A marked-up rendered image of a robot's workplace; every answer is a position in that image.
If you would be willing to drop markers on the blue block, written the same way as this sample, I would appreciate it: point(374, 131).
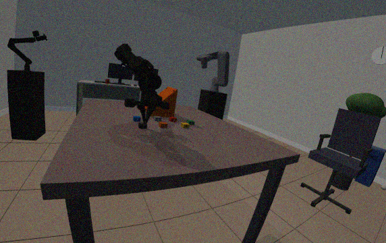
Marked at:
point(136, 118)

